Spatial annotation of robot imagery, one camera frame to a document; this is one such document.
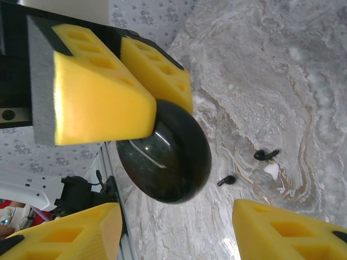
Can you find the aluminium table side rail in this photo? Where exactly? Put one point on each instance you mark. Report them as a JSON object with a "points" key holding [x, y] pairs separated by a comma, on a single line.
{"points": [[108, 162]]}

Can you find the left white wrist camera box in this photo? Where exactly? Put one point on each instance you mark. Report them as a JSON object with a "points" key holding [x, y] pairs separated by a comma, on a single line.
{"points": [[67, 10]]}

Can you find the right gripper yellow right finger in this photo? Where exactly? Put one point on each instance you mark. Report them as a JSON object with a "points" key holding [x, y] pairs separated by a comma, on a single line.
{"points": [[284, 233]]}

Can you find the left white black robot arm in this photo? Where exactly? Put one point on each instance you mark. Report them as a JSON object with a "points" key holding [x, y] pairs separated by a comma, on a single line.
{"points": [[27, 189]]}

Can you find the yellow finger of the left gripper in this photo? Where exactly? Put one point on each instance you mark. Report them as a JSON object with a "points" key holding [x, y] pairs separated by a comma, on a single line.
{"points": [[95, 103], [162, 78]]}

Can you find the black earbud charging case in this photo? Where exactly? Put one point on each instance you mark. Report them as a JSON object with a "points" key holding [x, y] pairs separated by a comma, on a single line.
{"points": [[176, 168]]}

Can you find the red blurry object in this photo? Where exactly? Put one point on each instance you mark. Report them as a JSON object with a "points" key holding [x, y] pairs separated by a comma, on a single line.
{"points": [[6, 204]]}

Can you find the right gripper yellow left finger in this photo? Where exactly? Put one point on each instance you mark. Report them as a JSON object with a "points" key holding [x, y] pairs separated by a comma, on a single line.
{"points": [[67, 238]]}

